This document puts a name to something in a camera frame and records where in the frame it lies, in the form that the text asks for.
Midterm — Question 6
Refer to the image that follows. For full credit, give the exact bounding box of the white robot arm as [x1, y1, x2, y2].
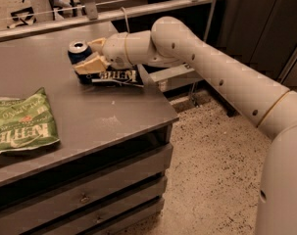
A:
[69, 17, 297, 235]

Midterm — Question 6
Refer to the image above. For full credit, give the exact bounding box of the top grey drawer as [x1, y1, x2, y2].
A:
[0, 144, 173, 235]

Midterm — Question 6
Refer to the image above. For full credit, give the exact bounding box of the grey metal rail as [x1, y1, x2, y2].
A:
[0, 0, 213, 42]

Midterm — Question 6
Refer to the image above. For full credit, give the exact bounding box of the grey metal bracket block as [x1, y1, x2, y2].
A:
[150, 64, 202, 92]

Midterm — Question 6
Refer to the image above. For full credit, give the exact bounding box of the blue kettle chip bag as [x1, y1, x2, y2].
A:
[76, 67, 144, 87]

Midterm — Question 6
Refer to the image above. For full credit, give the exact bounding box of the white cable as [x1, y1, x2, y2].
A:
[120, 6, 133, 34]

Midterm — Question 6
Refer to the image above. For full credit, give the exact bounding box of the middle grey drawer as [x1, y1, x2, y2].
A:
[33, 174, 169, 235]

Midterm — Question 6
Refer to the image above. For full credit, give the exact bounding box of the green kettle chip bag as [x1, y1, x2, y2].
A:
[0, 87, 60, 155]

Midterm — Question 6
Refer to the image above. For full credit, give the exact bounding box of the grey drawer cabinet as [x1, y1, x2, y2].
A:
[0, 21, 180, 235]

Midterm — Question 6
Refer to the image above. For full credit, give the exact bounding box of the dark grey cabinet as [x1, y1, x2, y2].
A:
[208, 0, 297, 82]

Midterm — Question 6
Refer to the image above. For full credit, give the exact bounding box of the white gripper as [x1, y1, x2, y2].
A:
[73, 32, 130, 74]

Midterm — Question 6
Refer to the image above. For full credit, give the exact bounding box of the bottom grey drawer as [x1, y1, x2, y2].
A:
[88, 197, 166, 235]

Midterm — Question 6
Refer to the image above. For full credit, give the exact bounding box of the blue pepsi can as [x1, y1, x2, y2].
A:
[68, 40, 92, 65]

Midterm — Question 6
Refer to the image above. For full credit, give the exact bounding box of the grey drawer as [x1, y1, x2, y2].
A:
[33, 174, 169, 235]
[88, 197, 166, 235]
[0, 144, 173, 235]

